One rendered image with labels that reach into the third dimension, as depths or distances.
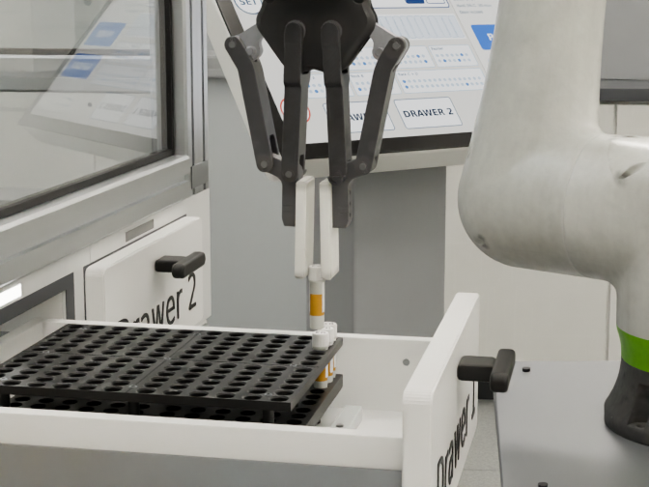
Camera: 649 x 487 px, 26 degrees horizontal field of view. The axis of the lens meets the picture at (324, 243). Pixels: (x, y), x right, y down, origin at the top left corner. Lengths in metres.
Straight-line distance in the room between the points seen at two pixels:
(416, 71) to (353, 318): 0.34
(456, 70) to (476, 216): 0.66
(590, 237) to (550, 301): 2.75
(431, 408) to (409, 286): 1.12
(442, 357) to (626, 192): 0.34
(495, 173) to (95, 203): 0.35
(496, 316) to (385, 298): 2.06
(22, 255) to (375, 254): 0.89
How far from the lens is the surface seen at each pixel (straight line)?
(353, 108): 1.77
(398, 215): 1.92
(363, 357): 1.10
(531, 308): 3.97
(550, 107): 1.27
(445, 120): 1.84
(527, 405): 1.32
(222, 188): 2.65
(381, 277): 1.92
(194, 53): 1.50
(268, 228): 2.65
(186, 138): 1.48
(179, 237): 1.40
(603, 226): 1.21
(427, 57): 1.90
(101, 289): 1.21
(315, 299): 1.01
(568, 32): 1.28
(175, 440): 0.89
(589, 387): 1.37
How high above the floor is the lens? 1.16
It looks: 10 degrees down
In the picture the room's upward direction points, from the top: straight up
